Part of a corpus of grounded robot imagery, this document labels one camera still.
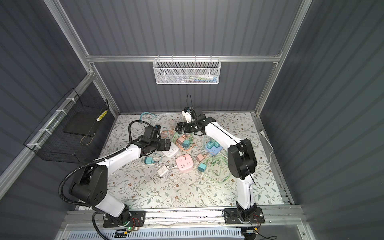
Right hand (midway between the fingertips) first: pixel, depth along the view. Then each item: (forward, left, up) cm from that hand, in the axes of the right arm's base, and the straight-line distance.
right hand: (183, 128), depth 91 cm
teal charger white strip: (-2, -1, -14) cm, 14 cm away
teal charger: (-15, +22, -13) cm, 29 cm away
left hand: (-6, +12, -6) cm, 15 cm away
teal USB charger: (-19, -11, -14) cm, 26 cm away
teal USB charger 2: (-6, -17, -9) cm, 20 cm away
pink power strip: (-16, -1, -13) cm, 21 cm away
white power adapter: (-21, +12, -12) cm, 27 cm away
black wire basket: (-13, +55, +14) cm, 58 cm away
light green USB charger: (-6, -21, -10) cm, 24 cm away
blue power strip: (-8, -19, -14) cm, 25 cm away
